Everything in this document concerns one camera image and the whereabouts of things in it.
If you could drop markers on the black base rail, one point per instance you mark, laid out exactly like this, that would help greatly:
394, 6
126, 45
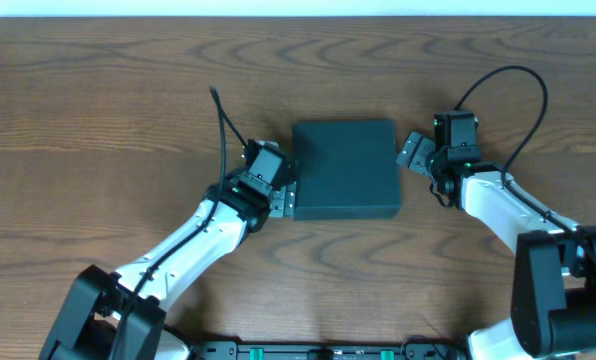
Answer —
416, 349

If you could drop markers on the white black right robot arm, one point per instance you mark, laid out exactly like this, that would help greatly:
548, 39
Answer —
553, 302

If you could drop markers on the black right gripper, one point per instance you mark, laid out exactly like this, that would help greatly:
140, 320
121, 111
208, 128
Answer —
417, 153

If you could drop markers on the dark green box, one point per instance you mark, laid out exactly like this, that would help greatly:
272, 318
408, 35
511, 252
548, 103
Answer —
346, 170

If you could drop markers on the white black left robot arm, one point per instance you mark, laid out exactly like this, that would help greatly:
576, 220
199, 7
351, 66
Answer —
121, 315

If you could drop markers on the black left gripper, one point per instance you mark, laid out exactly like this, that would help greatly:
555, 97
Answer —
282, 201

